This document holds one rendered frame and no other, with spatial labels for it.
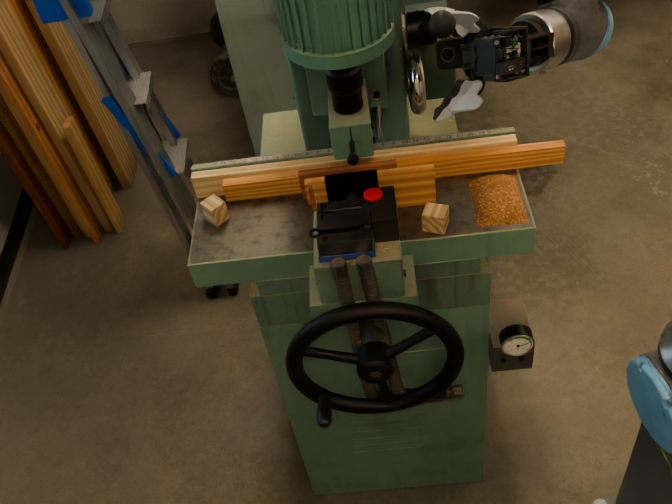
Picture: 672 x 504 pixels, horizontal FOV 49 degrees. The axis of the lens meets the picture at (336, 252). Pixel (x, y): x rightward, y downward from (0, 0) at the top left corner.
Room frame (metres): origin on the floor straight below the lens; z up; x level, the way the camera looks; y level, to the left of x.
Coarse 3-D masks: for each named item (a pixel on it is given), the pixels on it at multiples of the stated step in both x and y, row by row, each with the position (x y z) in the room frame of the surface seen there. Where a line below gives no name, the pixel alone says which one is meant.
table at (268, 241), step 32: (448, 192) 0.97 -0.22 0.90; (224, 224) 0.99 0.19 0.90; (256, 224) 0.98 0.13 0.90; (288, 224) 0.96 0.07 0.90; (416, 224) 0.90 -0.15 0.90; (448, 224) 0.89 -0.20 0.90; (512, 224) 0.86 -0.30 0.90; (192, 256) 0.93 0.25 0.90; (224, 256) 0.91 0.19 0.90; (256, 256) 0.90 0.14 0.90; (288, 256) 0.89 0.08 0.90; (416, 256) 0.86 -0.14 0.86; (448, 256) 0.86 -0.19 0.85; (480, 256) 0.85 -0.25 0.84; (416, 288) 0.79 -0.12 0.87
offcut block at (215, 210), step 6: (210, 198) 1.02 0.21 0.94; (216, 198) 1.02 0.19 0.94; (204, 204) 1.01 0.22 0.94; (210, 204) 1.01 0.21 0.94; (216, 204) 1.00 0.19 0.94; (222, 204) 1.00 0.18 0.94; (204, 210) 1.01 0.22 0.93; (210, 210) 0.99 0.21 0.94; (216, 210) 0.99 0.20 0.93; (222, 210) 1.00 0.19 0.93; (210, 216) 1.00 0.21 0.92; (216, 216) 0.99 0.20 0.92; (222, 216) 1.00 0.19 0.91; (228, 216) 1.01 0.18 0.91; (216, 222) 0.99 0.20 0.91; (222, 222) 1.00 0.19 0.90
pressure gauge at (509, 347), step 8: (504, 328) 0.81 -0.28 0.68; (512, 328) 0.80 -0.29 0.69; (520, 328) 0.80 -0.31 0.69; (528, 328) 0.80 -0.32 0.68; (504, 336) 0.80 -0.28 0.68; (512, 336) 0.79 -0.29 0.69; (520, 336) 0.78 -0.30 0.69; (528, 336) 0.78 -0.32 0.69; (504, 344) 0.79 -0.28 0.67; (512, 344) 0.78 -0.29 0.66; (520, 344) 0.78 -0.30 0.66; (528, 344) 0.78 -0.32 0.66; (504, 352) 0.78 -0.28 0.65; (512, 352) 0.78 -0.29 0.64; (520, 352) 0.78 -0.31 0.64; (528, 352) 0.78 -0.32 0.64
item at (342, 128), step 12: (336, 120) 1.01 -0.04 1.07; (348, 120) 1.00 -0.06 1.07; (360, 120) 1.00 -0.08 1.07; (336, 132) 0.99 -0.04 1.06; (348, 132) 0.99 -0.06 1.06; (360, 132) 0.99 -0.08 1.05; (336, 144) 0.99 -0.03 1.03; (348, 144) 0.99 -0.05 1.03; (360, 144) 0.99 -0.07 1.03; (372, 144) 0.99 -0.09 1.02; (336, 156) 0.99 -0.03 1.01; (360, 156) 0.99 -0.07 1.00
